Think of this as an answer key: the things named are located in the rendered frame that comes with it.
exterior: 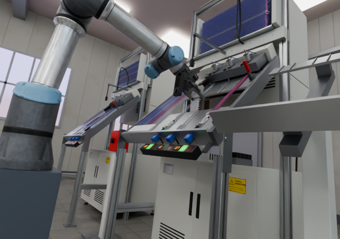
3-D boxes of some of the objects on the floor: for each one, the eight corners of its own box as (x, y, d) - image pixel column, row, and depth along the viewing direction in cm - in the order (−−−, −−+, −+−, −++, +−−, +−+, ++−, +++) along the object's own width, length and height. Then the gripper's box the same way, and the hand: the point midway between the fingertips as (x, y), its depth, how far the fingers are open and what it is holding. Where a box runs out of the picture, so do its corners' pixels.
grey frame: (209, 407, 54) (238, -124, 95) (98, 266, 114) (145, -22, 155) (295, 323, 87) (289, -44, 128) (174, 248, 147) (196, 14, 188)
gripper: (192, 59, 106) (213, 89, 114) (173, 66, 117) (195, 93, 125) (183, 69, 102) (207, 100, 110) (166, 76, 112) (188, 103, 121)
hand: (197, 98), depth 116 cm, fingers open, 7 cm apart
